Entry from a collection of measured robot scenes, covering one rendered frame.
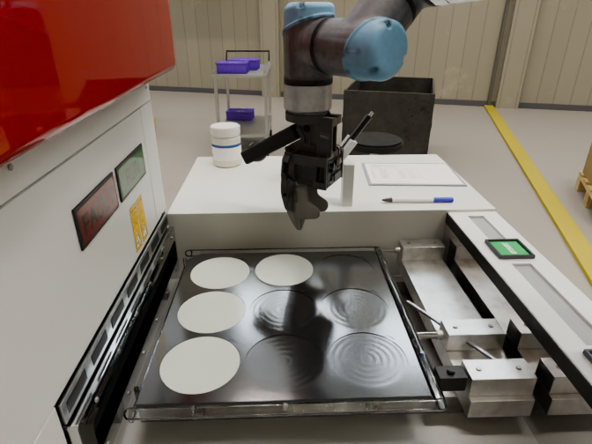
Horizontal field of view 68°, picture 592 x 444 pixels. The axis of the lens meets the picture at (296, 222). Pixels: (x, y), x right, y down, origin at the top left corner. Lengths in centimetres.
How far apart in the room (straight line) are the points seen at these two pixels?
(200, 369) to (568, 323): 46
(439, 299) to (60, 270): 56
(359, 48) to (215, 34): 730
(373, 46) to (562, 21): 682
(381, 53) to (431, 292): 40
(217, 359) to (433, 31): 675
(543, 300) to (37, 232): 60
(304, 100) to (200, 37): 732
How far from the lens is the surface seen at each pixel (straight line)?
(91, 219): 54
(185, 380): 59
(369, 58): 57
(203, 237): 86
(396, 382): 58
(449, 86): 722
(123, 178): 63
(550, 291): 71
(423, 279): 81
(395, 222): 86
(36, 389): 46
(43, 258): 45
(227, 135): 105
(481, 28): 718
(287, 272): 76
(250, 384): 57
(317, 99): 67
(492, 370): 62
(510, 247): 78
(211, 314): 68
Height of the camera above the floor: 131
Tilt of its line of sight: 26 degrees down
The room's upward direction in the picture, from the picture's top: straight up
